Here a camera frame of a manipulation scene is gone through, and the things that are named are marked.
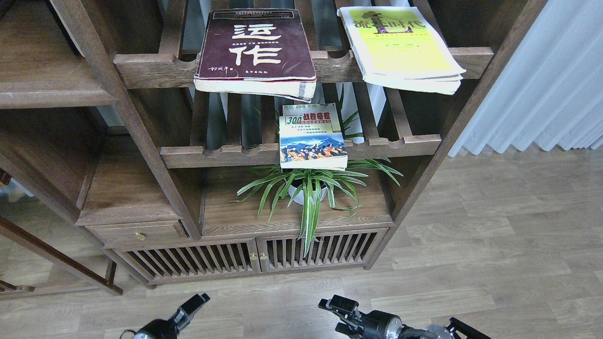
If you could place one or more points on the yellow cover book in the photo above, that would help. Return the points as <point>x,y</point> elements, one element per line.
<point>396,47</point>

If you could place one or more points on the brass drawer knob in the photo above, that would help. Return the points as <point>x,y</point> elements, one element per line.
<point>140,236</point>

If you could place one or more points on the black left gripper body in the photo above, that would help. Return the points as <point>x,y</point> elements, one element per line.
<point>165,329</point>

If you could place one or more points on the wooden side table frame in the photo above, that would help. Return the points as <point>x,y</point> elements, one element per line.
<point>43,254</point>

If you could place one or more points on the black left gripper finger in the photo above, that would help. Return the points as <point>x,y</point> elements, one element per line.
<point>195,303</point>

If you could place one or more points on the white curtain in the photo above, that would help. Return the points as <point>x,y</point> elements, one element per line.
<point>550,94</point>

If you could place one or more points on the maroon book white characters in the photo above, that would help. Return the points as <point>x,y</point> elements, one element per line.
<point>261,51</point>

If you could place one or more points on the dark wooden bookshelf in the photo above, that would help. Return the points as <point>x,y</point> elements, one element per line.
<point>97,121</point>

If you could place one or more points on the green spider plant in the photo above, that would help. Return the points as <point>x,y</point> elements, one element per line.
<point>309,187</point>

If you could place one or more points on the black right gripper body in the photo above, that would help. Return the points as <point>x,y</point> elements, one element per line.
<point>374,325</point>

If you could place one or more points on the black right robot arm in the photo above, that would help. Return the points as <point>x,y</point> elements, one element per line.
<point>434,331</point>

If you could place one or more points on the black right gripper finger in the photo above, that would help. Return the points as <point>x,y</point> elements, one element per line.
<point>339,305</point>
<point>344,329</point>

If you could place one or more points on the colourful small paperback book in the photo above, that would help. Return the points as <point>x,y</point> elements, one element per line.
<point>311,137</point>

